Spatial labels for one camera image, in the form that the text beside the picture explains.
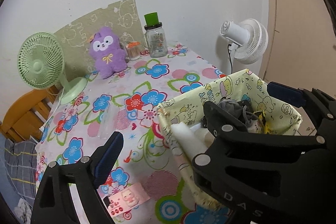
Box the yellow cartoon fabric basket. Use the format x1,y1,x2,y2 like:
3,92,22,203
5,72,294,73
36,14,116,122
158,69,302,210

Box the pink wet wipes pack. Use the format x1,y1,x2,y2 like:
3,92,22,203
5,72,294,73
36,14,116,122
103,183,150,217

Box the clear pack cotton pads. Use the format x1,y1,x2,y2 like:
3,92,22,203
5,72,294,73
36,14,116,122
98,105,118,140

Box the cartoon tissue pack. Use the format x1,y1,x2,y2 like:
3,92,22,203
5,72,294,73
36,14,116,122
247,110,270,134

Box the blue plaid bedding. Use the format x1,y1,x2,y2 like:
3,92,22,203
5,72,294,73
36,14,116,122
1,135,37,223

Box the wooden bed headboard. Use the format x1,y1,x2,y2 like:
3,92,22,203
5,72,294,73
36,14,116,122
1,86,59,143

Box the floral tablecloth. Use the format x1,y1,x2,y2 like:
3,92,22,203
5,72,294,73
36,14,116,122
35,44,230,223

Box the white standing fan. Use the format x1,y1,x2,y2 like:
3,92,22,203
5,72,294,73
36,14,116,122
220,18,269,73

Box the green desk fan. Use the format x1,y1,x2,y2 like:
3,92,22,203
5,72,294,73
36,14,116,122
17,32,88,105

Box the purple plush toy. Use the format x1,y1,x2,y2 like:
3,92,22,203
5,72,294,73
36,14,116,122
89,27,127,79

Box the cotton swab container orange lid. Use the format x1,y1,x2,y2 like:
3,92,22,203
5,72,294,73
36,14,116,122
125,42,141,61

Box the glass mason jar green lid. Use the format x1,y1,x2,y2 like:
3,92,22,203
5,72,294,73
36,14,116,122
144,12,168,58

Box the white fan power cable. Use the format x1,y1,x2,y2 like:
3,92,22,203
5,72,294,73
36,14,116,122
39,87,66,132

